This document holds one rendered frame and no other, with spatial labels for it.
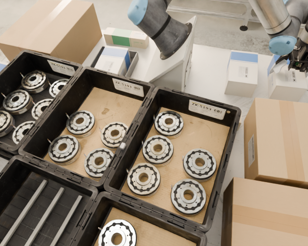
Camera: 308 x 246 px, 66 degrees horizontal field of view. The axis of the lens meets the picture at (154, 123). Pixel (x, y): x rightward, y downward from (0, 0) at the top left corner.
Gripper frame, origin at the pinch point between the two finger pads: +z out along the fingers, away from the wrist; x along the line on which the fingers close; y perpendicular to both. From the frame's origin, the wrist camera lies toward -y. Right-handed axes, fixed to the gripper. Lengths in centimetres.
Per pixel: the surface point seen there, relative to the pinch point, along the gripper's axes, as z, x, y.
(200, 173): -10, -33, 57
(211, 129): -6.7, -30.6, 38.8
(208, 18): 76, -39, -155
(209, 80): 6.3, -32.8, 3.2
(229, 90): 3.1, -23.9, 10.5
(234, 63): -2.7, -23.2, -0.3
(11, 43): -14, -122, 14
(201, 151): -10, -33, 50
